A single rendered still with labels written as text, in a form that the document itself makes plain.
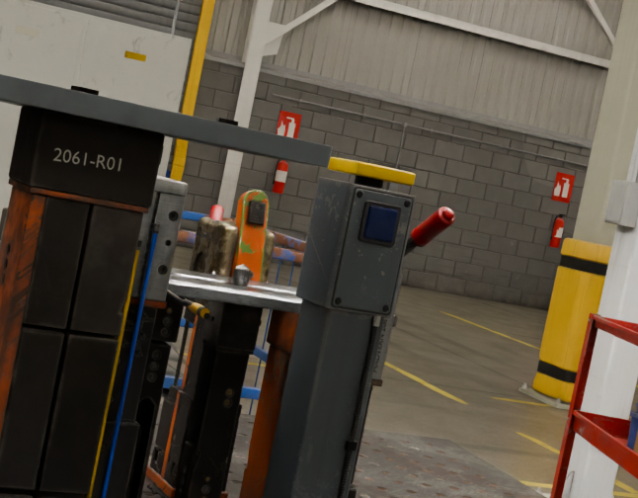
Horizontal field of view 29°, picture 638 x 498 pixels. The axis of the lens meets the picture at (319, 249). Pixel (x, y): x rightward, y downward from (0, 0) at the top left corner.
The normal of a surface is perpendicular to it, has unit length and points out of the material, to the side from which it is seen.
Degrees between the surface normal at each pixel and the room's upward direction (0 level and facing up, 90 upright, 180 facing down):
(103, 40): 90
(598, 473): 90
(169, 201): 90
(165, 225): 90
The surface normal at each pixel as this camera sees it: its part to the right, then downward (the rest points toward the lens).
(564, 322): -0.91, -0.16
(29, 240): 0.43, 0.14
